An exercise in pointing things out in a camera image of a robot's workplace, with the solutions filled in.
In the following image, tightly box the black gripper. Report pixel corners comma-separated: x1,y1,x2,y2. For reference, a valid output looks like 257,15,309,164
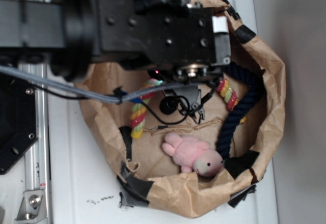
95,0,231,124

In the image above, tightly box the multicolored twisted rope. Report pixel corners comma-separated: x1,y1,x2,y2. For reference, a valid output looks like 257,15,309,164
130,77,247,139

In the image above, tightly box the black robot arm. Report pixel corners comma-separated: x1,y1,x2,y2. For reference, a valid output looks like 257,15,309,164
1,0,231,94

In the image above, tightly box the brown paper bag bin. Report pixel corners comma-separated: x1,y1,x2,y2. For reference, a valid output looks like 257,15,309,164
79,0,286,218

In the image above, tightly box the pink plush toy animal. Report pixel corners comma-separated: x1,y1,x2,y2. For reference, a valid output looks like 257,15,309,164
161,132,223,177

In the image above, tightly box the white tray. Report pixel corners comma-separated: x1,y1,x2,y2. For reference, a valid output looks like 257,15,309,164
44,0,279,224

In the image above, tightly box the dark navy twisted rope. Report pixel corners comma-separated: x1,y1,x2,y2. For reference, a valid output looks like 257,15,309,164
215,61,264,158

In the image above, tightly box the grey cable bundle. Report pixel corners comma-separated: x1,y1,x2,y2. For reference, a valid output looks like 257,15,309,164
0,65,199,105

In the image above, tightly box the aluminium extrusion rail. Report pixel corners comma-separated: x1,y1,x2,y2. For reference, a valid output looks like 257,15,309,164
15,0,53,224

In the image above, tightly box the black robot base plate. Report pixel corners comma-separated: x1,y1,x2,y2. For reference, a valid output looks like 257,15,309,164
1,74,38,175

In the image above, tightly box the metal corner bracket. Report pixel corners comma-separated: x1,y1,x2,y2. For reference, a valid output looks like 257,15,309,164
14,189,47,223

